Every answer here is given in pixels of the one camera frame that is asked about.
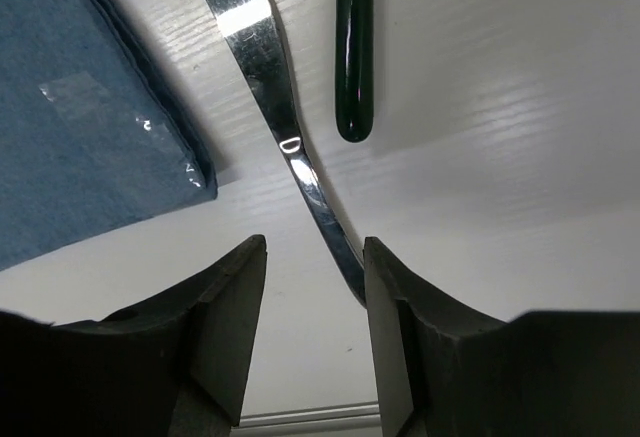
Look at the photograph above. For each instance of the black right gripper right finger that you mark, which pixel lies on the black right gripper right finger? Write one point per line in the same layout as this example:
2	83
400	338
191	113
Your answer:
443	368

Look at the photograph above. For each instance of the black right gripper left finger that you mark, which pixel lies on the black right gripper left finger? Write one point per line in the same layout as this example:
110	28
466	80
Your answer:
174	364

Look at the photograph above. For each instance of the blue cloth placemat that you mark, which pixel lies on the blue cloth placemat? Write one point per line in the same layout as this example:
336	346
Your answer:
92	137

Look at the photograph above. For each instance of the dark handled knife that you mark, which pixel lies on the dark handled knife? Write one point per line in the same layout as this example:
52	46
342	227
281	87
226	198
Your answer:
255	36

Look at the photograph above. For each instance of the aluminium front rail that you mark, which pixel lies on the aluminium front rail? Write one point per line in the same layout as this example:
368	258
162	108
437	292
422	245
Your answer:
342	416

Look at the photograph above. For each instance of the gold fork dark handle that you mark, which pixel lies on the gold fork dark handle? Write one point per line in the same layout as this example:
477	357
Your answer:
354	69

